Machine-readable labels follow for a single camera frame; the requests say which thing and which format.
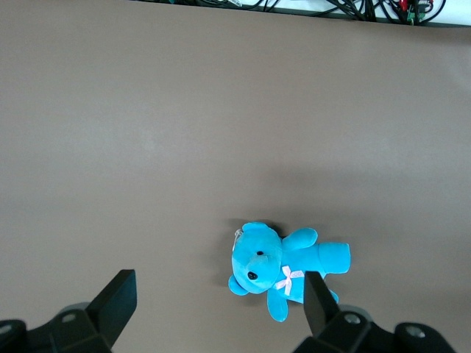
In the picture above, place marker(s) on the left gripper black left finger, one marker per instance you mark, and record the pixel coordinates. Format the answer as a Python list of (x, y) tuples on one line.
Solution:
[(106, 312)]

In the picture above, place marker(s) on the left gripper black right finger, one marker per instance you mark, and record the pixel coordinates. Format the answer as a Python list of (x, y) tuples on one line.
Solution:
[(320, 312)]

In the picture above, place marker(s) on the blue teddy bear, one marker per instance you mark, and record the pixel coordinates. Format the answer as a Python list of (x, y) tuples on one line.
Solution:
[(257, 257)]

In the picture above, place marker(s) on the brown paper table cover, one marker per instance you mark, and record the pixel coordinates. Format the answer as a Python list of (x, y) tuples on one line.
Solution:
[(184, 128)]

